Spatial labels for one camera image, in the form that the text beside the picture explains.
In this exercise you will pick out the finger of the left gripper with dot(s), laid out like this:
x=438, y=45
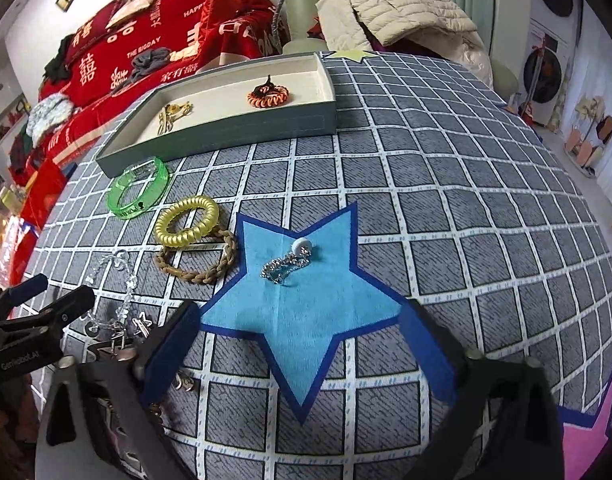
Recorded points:
x=55, y=316
x=14, y=296

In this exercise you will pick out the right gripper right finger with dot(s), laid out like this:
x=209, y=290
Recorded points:
x=438, y=353

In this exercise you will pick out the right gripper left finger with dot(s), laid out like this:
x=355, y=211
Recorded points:
x=163, y=351

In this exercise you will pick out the silver chain white bead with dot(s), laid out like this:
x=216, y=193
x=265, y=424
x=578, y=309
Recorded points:
x=298, y=257

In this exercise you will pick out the green translucent bangle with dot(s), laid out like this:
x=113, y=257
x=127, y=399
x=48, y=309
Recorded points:
x=138, y=189

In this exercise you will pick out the grey-green jewelry tray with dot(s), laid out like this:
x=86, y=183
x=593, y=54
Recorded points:
x=221, y=116

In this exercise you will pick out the grey checkered tablecloth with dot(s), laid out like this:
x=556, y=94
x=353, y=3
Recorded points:
x=459, y=205

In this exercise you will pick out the red gift bag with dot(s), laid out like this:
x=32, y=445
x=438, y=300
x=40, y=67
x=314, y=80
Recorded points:
x=39, y=203

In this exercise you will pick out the pink felt star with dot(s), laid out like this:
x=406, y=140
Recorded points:
x=584, y=435

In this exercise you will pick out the blue felt star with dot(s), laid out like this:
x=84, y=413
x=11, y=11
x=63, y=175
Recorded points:
x=299, y=323

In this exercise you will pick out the orange black scrunchie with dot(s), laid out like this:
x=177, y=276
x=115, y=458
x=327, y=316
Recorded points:
x=268, y=95

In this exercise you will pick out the grey crumpled cloth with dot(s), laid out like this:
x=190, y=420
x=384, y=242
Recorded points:
x=144, y=64

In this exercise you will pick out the yellow-green felt star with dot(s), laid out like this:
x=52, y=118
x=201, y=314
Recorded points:
x=354, y=55

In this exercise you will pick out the red patterned sofa blanket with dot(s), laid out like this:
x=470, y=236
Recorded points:
x=126, y=49

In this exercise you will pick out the beige puffer jacket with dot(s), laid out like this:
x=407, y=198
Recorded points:
x=438, y=25

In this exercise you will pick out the yellow charm keychain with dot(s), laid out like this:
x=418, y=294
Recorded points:
x=170, y=114

